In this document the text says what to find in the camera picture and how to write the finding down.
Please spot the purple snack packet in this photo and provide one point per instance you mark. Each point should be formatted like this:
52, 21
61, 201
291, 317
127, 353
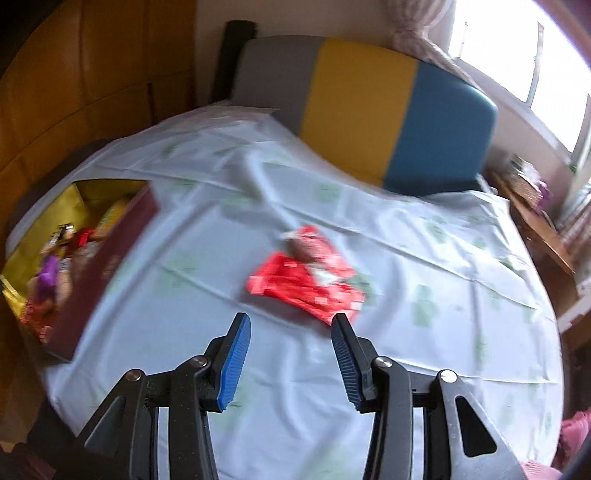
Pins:
48, 277

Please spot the hanging pink curtain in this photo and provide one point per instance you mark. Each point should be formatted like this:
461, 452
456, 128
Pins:
577, 212

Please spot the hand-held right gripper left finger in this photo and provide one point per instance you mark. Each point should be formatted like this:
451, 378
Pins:
233, 364

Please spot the window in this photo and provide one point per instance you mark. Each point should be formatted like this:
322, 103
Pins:
521, 55

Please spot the white green-print tablecloth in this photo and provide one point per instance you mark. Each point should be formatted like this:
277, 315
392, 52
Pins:
207, 230

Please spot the gold brown snack packet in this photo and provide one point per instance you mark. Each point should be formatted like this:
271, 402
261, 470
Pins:
59, 235

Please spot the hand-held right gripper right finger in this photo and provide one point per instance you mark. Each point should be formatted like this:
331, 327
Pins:
345, 364

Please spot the wooden side desk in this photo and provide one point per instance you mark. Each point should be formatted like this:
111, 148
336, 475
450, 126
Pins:
540, 230

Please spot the wooden cabinet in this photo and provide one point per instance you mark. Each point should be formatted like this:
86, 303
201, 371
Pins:
92, 69

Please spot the small red snack packet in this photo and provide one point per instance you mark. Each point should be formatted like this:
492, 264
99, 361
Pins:
318, 247

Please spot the black padded post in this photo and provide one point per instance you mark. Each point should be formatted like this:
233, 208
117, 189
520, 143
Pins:
233, 55

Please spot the gold-lined maroon box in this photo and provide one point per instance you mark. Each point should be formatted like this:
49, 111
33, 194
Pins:
115, 263

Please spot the pink cloth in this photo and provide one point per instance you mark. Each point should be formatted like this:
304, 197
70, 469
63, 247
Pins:
577, 438

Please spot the cracker box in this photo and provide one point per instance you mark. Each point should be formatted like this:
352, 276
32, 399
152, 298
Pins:
113, 214

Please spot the tied pink curtain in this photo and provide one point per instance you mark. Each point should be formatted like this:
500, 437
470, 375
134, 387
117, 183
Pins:
415, 32

